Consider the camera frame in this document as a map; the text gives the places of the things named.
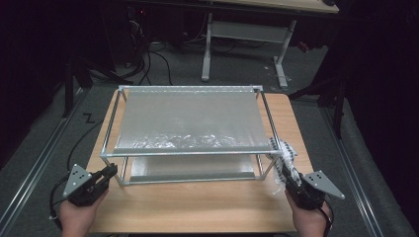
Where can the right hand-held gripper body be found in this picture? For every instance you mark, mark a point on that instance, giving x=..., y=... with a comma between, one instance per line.
x=316, y=187

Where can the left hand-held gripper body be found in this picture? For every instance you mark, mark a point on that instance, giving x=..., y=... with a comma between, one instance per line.
x=79, y=184

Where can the white grey patterned cloth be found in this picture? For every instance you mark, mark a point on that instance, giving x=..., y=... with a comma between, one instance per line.
x=286, y=153

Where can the grey two-tier metal rack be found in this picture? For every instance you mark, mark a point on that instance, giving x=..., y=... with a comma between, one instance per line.
x=191, y=115

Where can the person's right hand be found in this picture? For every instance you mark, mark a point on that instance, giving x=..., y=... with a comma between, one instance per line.
x=311, y=223

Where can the person's left hand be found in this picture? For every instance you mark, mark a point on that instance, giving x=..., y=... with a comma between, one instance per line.
x=77, y=222

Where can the black metal stand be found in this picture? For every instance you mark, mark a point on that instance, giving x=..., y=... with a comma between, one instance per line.
x=68, y=92
x=339, y=112

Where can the small red object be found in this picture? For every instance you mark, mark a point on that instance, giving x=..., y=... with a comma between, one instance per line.
x=303, y=46

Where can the desk with white metal legs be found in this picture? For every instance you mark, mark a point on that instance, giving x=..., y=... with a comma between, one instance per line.
x=250, y=31

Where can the metal floor rail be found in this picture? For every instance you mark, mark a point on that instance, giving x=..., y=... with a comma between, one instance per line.
x=352, y=177
x=33, y=174

